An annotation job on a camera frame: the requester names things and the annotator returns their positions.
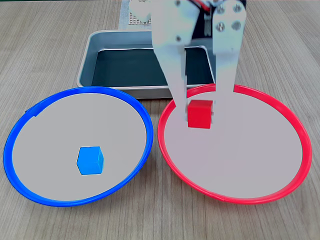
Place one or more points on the blue cube block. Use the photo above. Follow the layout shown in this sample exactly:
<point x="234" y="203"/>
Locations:
<point x="90" y="161"/>

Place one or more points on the silver metal tray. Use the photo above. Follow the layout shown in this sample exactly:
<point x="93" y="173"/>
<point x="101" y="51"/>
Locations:
<point x="86" y="65"/>

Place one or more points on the white dish red rim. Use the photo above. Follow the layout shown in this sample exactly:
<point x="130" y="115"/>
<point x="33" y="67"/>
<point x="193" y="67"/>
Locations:
<point x="237" y="155"/>

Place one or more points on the white dish blue rim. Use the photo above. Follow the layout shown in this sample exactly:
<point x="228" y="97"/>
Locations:
<point x="75" y="125"/>

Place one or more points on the black tray liner mat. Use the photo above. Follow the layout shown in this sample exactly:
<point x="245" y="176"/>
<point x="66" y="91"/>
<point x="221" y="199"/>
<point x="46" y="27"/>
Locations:
<point x="130" y="67"/>

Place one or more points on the red cube block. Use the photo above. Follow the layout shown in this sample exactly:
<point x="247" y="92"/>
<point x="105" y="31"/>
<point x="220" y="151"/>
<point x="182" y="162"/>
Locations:
<point x="199" y="115"/>

